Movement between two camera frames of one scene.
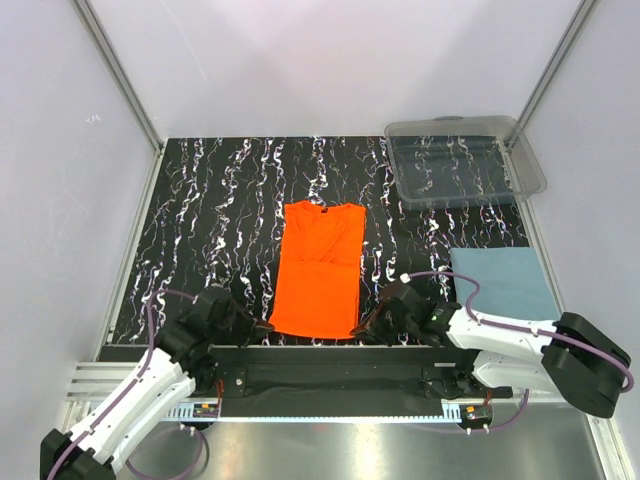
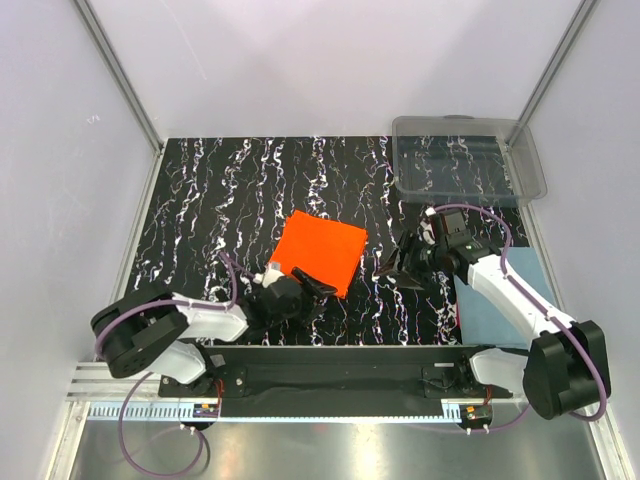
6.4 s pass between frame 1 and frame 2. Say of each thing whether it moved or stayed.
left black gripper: moved
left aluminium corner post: stayed
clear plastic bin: stayed
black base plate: stayed
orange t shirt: moved
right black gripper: moved
